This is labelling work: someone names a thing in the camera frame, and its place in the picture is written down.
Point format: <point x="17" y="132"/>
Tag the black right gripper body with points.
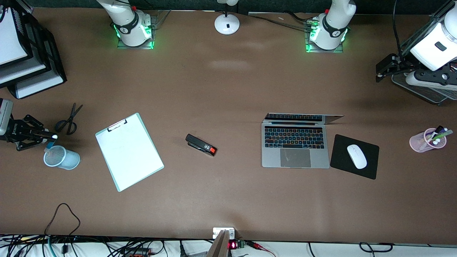
<point x="14" y="130"/>

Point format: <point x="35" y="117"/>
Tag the blue marker with white cap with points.
<point x="50" y="144"/>

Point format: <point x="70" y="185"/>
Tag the grey laptop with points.
<point x="294" y="150"/>

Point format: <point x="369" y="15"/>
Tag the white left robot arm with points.
<point x="330" y="28"/>

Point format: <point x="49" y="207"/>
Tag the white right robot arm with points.
<point x="132" y="25"/>

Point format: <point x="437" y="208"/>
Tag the black capped marker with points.
<point x="437" y="130"/>

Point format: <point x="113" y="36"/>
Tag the purple marker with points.
<point x="442" y="131"/>

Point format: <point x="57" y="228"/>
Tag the green marker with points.
<point x="446" y="133"/>

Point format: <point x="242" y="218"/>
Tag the light blue mesh cup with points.
<point x="66" y="159"/>

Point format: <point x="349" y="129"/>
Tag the grey mesh desk tray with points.
<point x="428" y="94"/>

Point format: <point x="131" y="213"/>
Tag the black stacked paper tray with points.
<point x="53" y="64"/>

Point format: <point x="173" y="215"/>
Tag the pink translucent pen cup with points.
<point x="418" y="143"/>

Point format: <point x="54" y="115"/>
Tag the white capped pen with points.
<point x="435" y="141"/>

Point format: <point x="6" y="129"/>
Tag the white computer mouse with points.
<point x="357" y="156"/>

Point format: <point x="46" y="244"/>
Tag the white paper stack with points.
<point x="10" y="39"/>

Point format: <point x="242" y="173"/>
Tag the black mouse pad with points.
<point x="341" y="160"/>

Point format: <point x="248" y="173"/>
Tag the white paper sheet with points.
<point x="132" y="157"/>

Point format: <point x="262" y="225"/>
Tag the teal clipboard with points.
<point x="119" y="189"/>

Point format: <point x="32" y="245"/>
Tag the white round lamp base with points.
<point x="227" y="24"/>

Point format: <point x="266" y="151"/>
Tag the black stapler with red tip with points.
<point x="200" y="144"/>

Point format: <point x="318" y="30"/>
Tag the red lit circuit board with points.
<point x="234" y="245"/>

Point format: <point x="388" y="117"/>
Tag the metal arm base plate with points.
<point x="123" y="45"/>
<point x="312" y="50"/>

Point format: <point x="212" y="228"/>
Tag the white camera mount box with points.
<point x="218" y="232"/>

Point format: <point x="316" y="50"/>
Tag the grey camera post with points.
<point x="218" y="246"/>

